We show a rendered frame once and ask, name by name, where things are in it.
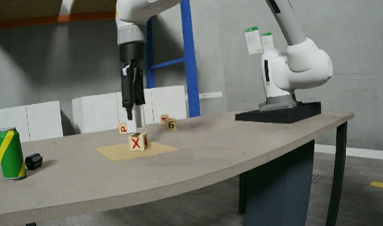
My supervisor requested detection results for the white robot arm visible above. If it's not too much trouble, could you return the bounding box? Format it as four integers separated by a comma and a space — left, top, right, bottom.
115, 0, 333, 111

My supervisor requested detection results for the green drink can with yellow stripe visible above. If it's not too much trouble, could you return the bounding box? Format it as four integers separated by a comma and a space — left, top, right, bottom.
0, 127, 27, 181

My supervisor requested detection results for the beige flat mat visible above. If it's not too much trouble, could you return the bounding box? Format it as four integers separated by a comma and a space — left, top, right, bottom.
94, 140, 178, 162

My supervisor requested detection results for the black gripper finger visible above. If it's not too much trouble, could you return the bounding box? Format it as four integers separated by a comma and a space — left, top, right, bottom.
120, 65, 138, 132
135, 68, 146, 128

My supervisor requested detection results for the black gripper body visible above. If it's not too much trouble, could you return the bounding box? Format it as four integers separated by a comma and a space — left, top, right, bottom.
119, 43, 144, 79

